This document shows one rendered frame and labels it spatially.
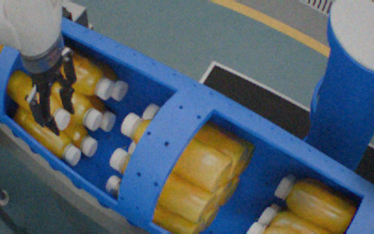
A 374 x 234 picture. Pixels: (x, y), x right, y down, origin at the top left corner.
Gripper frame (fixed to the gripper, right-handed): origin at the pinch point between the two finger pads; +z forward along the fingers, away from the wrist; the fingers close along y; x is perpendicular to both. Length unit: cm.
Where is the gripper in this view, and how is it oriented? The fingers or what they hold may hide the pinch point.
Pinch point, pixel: (58, 112)
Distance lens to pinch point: 111.3
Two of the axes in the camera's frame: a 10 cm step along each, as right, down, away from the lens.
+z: 0.1, 4.9, 8.7
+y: 5.4, -7.3, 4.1
